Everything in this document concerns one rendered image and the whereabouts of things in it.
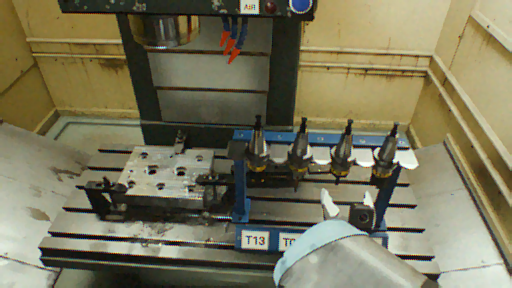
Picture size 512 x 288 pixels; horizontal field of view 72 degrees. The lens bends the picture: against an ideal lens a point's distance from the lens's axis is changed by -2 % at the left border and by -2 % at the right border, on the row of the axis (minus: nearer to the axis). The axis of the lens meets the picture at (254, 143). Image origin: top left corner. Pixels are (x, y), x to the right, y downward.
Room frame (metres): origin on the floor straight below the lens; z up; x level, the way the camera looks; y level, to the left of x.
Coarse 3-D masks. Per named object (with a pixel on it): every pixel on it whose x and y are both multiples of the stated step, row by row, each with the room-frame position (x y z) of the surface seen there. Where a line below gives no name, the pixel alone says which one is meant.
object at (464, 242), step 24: (432, 168) 1.06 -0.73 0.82; (456, 168) 1.02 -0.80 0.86; (432, 192) 0.94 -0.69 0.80; (456, 192) 0.91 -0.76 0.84; (432, 216) 0.83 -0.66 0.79; (456, 216) 0.80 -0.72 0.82; (480, 216) 0.78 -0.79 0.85; (432, 240) 0.73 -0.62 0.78; (456, 240) 0.71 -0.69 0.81; (480, 240) 0.69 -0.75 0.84; (456, 264) 0.63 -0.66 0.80; (480, 264) 0.61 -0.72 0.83; (504, 264) 0.59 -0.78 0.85
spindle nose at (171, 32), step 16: (128, 16) 0.77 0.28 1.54; (144, 16) 0.74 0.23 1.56; (160, 16) 0.73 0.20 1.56; (176, 16) 0.74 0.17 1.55; (192, 16) 0.77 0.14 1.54; (144, 32) 0.74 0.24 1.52; (160, 32) 0.73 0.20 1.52; (176, 32) 0.74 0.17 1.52; (192, 32) 0.77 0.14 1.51; (160, 48) 0.74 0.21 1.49
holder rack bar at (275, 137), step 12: (240, 132) 0.77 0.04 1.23; (264, 132) 0.77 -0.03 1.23; (276, 132) 0.77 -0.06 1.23; (288, 132) 0.77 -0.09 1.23; (312, 144) 0.73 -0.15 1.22; (324, 144) 0.73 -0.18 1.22; (336, 144) 0.72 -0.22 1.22; (360, 144) 0.72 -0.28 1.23; (372, 144) 0.72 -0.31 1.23; (408, 144) 0.72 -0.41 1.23
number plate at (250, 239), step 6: (246, 234) 0.63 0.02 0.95; (252, 234) 0.63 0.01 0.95; (258, 234) 0.63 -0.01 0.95; (264, 234) 0.63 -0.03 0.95; (246, 240) 0.62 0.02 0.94; (252, 240) 0.62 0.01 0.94; (258, 240) 0.62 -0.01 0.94; (264, 240) 0.62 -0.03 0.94; (246, 246) 0.61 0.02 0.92; (252, 246) 0.61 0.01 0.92; (258, 246) 0.61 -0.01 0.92; (264, 246) 0.61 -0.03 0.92
